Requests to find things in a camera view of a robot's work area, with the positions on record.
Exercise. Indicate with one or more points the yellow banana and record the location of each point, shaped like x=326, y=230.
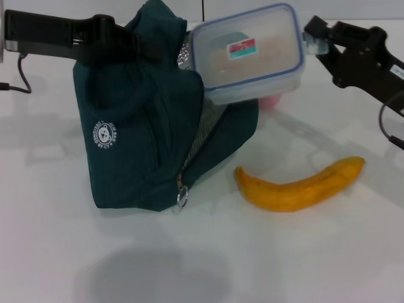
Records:
x=296, y=192

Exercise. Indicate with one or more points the pink toy peach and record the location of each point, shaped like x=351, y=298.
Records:
x=269, y=101

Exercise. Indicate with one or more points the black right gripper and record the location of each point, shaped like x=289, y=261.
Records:
x=393, y=79

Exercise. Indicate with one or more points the clear lunch box blue seal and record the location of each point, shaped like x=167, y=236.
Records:
x=246, y=63

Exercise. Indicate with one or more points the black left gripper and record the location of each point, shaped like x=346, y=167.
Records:
x=41, y=33

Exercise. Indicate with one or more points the dark teal insulated lunch bag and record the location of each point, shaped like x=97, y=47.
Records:
x=142, y=132

